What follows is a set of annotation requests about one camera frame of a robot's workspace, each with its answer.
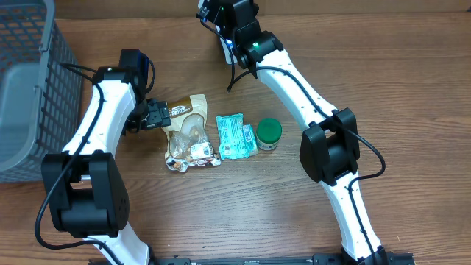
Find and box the brown snack packet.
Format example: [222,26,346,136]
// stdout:
[163,94,222,173]

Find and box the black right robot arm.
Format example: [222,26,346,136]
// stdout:
[196,0,389,264]

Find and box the teal tissue pack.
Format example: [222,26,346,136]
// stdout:
[243,124,258,156]

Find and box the light blue wipes pack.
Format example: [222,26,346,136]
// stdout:
[216,113,249,160]

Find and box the green lid jar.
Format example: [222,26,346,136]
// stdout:
[255,118,283,150]

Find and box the white barcode scanner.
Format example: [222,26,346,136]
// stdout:
[220,39,238,65]

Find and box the dark grey plastic basket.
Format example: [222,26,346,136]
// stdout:
[1,0,82,183]

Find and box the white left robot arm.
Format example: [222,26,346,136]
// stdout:
[34,49,171,264]

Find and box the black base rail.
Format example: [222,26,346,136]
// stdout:
[88,252,417,265]

